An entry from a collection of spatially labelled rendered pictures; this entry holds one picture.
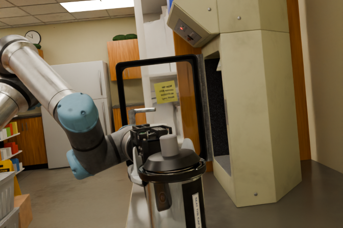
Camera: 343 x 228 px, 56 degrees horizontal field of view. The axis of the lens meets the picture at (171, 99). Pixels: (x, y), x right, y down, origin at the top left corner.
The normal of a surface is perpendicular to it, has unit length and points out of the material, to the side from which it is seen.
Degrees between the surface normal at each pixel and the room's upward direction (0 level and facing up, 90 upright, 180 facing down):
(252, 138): 90
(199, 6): 90
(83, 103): 41
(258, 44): 90
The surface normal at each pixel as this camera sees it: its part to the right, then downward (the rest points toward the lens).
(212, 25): 0.07, 0.04
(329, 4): -0.99, 0.11
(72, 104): -0.05, -0.71
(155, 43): -0.42, 0.27
